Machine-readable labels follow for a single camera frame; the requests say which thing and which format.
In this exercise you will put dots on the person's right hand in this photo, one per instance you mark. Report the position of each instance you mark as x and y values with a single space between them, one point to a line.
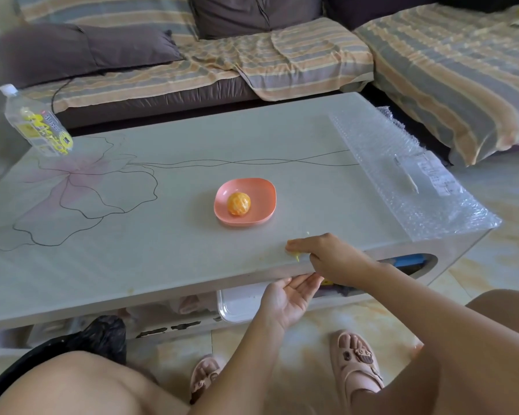
337 259

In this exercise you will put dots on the person's left hand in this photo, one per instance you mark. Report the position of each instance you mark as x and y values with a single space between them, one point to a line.
285 300

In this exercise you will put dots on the small white pith clump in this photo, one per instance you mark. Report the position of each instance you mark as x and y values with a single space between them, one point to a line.
295 255

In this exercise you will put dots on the pink plastic dish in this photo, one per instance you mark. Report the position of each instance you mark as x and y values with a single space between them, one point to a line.
264 198

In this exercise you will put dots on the orange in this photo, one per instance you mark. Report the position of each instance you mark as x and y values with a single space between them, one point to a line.
238 203

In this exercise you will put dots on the person's left forearm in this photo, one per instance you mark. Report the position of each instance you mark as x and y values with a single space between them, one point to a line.
238 371

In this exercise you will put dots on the person's right forearm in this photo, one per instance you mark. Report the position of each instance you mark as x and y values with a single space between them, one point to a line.
450 337

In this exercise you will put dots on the person's right foot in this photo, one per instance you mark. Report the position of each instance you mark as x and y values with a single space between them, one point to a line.
354 363

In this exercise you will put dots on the person's foot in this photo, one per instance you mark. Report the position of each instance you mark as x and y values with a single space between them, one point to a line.
354 363
203 378

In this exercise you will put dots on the person's left foot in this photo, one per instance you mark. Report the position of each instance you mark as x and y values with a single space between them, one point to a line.
203 378

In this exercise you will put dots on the person's right leg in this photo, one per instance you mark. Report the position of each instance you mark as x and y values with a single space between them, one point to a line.
501 306

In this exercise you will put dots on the person's leg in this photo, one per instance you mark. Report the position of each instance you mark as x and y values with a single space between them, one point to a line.
501 306
78 384

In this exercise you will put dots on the person's left leg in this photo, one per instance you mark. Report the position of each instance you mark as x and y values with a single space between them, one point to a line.
78 384

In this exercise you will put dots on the white plastic container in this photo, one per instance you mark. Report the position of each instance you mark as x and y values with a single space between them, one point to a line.
240 304

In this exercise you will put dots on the crumpled translucent plastic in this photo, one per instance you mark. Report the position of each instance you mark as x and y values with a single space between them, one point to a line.
194 304

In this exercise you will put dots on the thin white stick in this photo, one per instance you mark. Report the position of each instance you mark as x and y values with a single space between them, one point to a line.
408 177

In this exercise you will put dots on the clear bubble wrap sheet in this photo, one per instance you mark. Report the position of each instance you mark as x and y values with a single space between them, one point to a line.
372 142

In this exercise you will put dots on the clear plastic bag paper label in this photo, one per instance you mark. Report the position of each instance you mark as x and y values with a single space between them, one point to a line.
432 172

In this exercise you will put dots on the black plastic bag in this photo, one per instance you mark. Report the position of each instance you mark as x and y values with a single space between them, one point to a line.
99 337

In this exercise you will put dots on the striped sofa sheet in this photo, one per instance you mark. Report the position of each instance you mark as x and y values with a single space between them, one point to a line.
302 60
450 69

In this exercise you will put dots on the dark brown sofa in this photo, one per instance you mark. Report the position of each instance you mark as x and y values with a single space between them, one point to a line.
155 103

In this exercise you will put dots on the dark purple cushion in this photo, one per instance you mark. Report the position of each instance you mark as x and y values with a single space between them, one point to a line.
372 10

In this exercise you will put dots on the grey upright cushion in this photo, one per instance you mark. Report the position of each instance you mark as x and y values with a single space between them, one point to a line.
251 15

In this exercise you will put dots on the black garment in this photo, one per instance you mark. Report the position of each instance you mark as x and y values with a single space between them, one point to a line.
480 2

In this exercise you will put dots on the clear bottle yellow label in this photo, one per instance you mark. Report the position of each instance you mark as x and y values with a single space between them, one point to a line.
39 123

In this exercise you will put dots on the grey flat pillow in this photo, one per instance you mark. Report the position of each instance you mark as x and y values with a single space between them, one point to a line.
78 51

